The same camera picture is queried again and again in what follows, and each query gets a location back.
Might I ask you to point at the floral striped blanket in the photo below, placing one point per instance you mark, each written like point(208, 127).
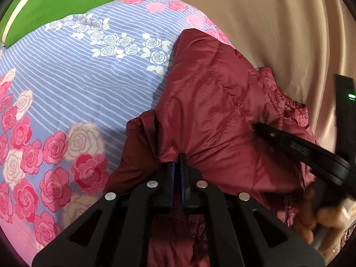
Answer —
point(83, 94)

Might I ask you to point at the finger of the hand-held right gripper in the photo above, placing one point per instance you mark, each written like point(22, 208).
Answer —
point(300, 147)

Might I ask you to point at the green pillow with white stripe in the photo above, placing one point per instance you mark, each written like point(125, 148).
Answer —
point(64, 2)

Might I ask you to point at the person's right hand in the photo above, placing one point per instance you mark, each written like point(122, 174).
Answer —
point(308, 219)

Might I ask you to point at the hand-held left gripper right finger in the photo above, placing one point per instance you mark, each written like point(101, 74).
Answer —
point(183, 173)

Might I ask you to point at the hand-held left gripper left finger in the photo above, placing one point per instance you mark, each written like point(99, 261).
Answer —
point(172, 173)

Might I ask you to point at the maroon down jacket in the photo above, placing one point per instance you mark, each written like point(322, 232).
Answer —
point(211, 94)

